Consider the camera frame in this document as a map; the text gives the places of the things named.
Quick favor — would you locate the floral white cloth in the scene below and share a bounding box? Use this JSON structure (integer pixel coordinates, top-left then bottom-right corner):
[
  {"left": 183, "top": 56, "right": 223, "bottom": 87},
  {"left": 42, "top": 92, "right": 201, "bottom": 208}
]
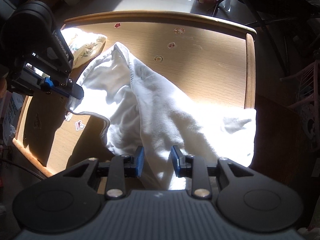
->
[{"left": 61, "top": 27, "right": 108, "bottom": 68}]

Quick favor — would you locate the white box blue print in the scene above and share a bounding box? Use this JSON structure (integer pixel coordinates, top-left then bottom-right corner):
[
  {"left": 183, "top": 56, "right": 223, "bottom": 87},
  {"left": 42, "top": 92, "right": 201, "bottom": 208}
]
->
[{"left": 0, "top": 90, "right": 24, "bottom": 147}]

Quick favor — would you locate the pink metal rack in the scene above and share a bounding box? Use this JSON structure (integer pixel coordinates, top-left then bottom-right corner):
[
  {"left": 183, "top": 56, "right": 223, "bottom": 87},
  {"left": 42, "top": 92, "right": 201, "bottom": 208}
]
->
[{"left": 279, "top": 52, "right": 320, "bottom": 153}]

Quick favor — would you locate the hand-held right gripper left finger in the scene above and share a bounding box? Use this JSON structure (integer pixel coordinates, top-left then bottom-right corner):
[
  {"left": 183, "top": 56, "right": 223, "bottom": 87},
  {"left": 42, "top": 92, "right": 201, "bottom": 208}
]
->
[{"left": 62, "top": 145, "right": 145, "bottom": 200}]

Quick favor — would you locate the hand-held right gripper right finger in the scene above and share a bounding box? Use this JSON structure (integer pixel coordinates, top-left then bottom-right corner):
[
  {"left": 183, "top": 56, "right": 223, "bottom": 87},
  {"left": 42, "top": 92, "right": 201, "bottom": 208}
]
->
[{"left": 171, "top": 145, "right": 253, "bottom": 200}]

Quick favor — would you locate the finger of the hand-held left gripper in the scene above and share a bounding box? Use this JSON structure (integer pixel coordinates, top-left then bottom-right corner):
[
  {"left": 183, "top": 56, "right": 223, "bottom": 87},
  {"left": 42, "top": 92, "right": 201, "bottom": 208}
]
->
[
  {"left": 6, "top": 54, "right": 50, "bottom": 96},
  {"left": 41, "top": 28, "right": 85, "bottom": 100}
]

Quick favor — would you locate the white shirt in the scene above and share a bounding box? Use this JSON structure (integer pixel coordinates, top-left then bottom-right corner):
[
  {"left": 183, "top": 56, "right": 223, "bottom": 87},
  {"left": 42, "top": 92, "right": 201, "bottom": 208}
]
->
[{"left": 65, "top": 41, "right": 257, "bottom": 192}]

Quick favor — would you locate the black cable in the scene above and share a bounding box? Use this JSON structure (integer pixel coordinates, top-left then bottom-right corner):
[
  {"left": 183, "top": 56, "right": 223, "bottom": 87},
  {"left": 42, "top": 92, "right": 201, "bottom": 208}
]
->
[{"left": 0, "top": 156, "right": 50, "bottom": 180}]

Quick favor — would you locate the low wooden table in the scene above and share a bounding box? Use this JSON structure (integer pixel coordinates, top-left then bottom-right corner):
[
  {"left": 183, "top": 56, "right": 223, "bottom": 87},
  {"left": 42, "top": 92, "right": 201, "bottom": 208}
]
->
[{"left": 12, "top": 10, "right": 257, "bottom": 178}]

